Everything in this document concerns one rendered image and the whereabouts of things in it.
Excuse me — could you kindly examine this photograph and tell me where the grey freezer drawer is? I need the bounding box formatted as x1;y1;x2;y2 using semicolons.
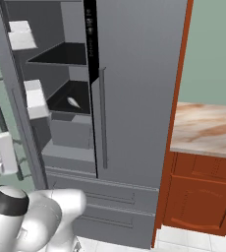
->
45;170;160;215
73;203;157;250

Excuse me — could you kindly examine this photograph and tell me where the red-brown drawer front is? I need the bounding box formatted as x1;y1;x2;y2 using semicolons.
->
173;152;226;185

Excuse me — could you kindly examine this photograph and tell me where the small white door bin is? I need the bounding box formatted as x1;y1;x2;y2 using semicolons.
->
7;20;38;51

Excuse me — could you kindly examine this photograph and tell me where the grey crisper drawer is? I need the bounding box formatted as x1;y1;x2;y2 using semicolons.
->
49;112;96;151

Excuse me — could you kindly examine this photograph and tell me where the grey fridge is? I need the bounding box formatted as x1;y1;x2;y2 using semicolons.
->
0;0;189;250

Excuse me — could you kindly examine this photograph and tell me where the black fridge shelf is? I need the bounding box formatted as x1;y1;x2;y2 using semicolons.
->
45;80;92;116
26;41;88;67

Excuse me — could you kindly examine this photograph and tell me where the grey closed fridge door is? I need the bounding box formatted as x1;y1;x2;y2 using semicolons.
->
89;0;189;191

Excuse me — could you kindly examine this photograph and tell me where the grey open fridge door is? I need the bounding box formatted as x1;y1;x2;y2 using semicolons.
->
0;0;54;191

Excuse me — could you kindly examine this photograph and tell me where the grey freezer drawer handle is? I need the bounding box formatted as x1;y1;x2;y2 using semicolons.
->
81;214;135;229
85;191;137;205

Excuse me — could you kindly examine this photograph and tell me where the red-brown wooden side panel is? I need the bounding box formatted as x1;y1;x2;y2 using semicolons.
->
151;0;195;249

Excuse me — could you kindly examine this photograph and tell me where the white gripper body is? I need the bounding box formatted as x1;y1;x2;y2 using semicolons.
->
0;132;20;175

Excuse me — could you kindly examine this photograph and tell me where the red-brown cupboard door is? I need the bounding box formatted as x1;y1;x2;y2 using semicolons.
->
163;174;226;237

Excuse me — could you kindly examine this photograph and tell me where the grey closed door handle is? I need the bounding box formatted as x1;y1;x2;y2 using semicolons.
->
98;66;109;170

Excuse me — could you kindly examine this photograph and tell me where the pale grey fish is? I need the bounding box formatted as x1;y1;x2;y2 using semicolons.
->
66;95;83;110

